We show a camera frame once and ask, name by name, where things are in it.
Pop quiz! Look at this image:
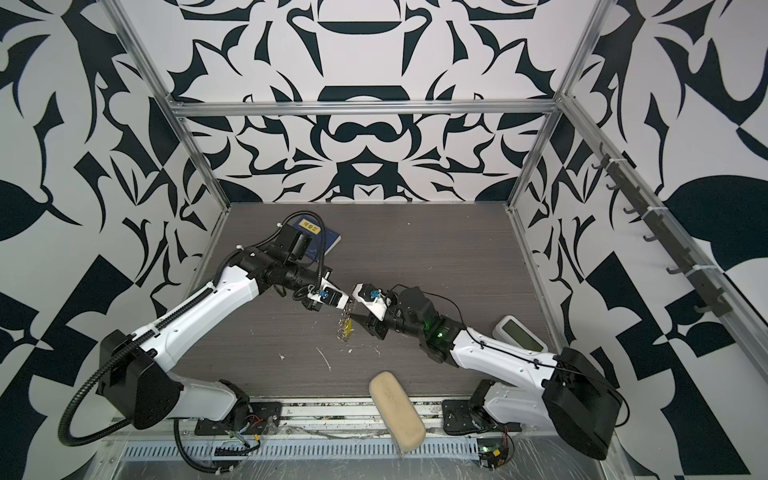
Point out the metal ring with keyrings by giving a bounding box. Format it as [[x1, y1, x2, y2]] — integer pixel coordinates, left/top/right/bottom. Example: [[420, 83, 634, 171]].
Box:
[[335, 305, 356, 344]]

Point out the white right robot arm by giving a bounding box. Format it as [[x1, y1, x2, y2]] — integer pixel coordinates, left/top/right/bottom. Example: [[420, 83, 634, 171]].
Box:
[[352, 283, 626, 460]]

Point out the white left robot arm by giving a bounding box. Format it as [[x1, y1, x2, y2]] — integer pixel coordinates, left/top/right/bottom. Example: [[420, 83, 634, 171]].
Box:
[[96, 248, 350, 430]]

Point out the blue book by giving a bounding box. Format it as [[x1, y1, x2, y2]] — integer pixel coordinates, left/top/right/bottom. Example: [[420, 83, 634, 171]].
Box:
[[294, 215, 342, 261]]

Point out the beige glasses case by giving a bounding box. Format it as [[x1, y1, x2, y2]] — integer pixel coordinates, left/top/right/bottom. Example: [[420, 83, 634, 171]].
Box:
[[369, 371, 427, 453]]

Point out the white digital clock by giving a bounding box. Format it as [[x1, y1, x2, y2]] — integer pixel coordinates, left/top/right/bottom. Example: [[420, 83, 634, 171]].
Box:
[[492, 315, 549, 353]]

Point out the small circuit board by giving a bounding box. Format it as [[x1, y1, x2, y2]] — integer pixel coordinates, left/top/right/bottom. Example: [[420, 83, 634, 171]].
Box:
[[477, 435, 515, 470]]

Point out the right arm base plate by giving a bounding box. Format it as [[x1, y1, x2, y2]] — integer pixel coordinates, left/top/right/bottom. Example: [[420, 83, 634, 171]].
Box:
[[441, 399, 497, 436]]

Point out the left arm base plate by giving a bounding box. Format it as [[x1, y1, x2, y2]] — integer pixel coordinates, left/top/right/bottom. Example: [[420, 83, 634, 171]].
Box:
[[194, 401, 283, 436]]

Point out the white slotted cable duct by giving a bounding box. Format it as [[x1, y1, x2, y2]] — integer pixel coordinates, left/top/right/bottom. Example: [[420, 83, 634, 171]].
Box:
[[119, 436, 481, 462]]

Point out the grey wall hook rack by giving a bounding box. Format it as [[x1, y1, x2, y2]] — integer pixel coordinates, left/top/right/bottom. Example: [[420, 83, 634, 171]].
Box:
[[596, 143, 733, 317]]

